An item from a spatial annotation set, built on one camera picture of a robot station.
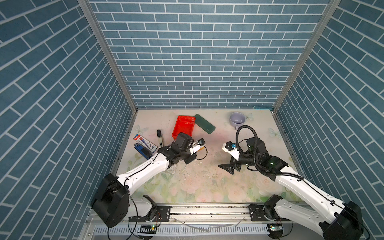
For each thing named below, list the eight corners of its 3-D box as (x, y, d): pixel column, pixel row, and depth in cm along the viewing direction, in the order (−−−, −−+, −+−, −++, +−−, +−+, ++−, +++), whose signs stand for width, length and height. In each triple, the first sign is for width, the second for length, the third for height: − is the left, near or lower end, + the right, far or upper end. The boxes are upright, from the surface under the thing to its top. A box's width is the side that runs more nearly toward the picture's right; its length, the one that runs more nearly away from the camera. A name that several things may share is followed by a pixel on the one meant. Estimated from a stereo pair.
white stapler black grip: (160, 148, 99) (158, 144, 96) (157, 134, 107) (156, 130, 103) (164, 147, 100) (162, 143, 96) (161, 133, 107) (160, 129, 104)
